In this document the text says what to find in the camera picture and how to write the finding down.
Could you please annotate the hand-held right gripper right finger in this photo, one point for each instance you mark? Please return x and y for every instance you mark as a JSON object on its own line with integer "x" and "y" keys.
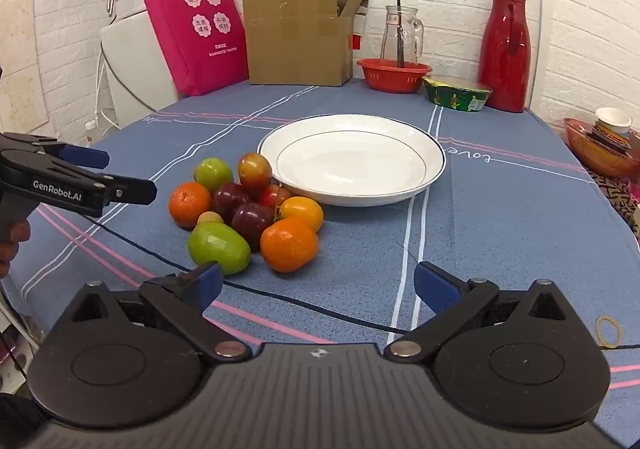
{"x": 440, "y": 286}

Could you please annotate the yellow rubber band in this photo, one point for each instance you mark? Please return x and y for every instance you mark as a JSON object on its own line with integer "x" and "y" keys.
{"x": 596, "y": 330}

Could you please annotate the person's left hand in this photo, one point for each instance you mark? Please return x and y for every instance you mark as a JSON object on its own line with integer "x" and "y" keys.
{"x": 12, "y": 244}

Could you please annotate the pink tote bag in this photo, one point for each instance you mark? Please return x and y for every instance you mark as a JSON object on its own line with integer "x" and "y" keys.
{"x": 200, "y": 44}

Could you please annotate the yellow orange citrus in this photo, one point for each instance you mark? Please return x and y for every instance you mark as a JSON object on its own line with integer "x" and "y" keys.
{"x": 302, "y": 213}

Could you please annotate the red plastic basket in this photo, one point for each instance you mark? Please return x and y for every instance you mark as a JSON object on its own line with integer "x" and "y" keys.
{"x": 390, "y": 79}

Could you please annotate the white cup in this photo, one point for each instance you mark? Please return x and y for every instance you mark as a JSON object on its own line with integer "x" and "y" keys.
{"x": 614, "y": 121}

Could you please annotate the black straw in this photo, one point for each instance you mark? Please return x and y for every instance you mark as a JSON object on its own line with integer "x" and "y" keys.
{"x": 400, "y": 29}

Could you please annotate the beige marble board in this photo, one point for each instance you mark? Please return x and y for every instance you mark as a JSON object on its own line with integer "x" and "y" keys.
{"x": 20, "y": 54}

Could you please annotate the large orange tangerine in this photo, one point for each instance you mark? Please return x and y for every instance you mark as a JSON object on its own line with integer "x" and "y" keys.
{"x": 289, "y": 245}

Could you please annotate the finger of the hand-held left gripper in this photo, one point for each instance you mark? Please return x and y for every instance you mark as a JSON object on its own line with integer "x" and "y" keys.
{"x": 87, "y": 157}
{"x": 135, "y": 192}

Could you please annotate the red thermos jug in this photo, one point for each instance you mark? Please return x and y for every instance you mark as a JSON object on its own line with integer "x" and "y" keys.
{"x": 502, "y": 69}

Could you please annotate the blue striped tablecloth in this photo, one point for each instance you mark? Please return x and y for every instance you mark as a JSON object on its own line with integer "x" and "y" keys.
{"x": 500, "y": 229}

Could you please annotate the green paper bowl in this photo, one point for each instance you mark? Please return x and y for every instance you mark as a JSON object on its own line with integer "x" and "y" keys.
{"x": 455, "y": 101}

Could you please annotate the large dark red plum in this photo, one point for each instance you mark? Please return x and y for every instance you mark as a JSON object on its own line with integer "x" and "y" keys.
{"x": 251, "y": 224}

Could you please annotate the red green apple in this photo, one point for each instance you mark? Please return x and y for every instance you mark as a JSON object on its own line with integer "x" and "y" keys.
{"x": 254, "y": 170}

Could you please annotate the small dark red plum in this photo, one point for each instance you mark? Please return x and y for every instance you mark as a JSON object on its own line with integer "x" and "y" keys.
{"x": 229, "y": 201}

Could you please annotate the glass jug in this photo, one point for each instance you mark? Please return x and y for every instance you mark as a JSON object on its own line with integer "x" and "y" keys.
{"x": 392, "y": 41}

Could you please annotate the small green round fruit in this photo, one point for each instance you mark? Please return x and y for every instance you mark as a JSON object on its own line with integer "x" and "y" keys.
{"x": 213, "y": 175}

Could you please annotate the small red apple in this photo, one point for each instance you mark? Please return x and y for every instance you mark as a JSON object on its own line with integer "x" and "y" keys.
{"x": 272, "y": 196}

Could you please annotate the orange glass dish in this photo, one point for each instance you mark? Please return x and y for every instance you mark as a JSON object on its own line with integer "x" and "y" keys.
{"x": 590, "y": 154}

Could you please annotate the cardboard box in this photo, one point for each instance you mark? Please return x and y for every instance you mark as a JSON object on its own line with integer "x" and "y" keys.
{"x": 295, "y": 44}

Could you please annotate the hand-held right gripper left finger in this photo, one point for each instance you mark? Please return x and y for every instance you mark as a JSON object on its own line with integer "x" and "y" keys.
{"x": 207, "y": 281}

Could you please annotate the brown kiwi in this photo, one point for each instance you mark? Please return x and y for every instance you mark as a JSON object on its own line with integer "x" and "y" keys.
{"x": 210, "y": 218}

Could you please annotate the small orange tangerine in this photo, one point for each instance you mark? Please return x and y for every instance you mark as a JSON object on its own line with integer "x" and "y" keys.
{"x": 189, "y": 205}

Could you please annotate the white plate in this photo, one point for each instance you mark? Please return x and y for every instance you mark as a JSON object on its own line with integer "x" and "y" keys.
{"x": 350, "y": 164}

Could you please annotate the large green fruit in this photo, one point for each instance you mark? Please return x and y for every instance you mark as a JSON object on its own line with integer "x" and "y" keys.
{"x": 217, "y": 249}

